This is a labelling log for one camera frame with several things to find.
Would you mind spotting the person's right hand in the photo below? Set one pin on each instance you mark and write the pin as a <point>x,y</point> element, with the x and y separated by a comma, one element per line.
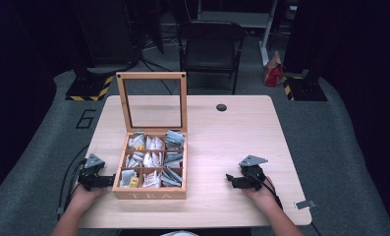
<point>262,195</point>

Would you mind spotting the red paper bag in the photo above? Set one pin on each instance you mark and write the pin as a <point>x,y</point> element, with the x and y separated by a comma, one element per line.
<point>273,73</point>

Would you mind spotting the person's white clothing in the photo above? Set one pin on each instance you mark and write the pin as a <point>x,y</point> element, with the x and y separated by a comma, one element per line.
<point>179,233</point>

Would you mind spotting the black table grommet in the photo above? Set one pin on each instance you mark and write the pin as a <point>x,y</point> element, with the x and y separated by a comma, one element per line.
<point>221,107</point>

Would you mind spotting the striped black stand base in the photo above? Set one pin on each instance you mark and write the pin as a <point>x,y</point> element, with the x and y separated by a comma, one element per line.
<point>87,88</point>
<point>305,90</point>

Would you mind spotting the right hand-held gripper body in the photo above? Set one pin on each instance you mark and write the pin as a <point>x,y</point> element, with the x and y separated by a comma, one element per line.
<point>253,175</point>

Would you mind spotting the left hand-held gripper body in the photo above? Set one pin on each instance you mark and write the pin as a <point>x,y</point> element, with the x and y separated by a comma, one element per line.
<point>91,170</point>

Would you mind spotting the wooden tea box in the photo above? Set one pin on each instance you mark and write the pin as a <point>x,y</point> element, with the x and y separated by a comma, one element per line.
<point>150,194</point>

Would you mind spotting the pile of tea bags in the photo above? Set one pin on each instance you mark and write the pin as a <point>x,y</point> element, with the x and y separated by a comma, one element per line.
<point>153,160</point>

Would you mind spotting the person's left hand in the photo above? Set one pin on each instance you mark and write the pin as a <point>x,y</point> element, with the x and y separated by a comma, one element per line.
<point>84,196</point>

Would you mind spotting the black folding chair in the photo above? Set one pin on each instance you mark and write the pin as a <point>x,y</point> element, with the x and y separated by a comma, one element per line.
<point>212,49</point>

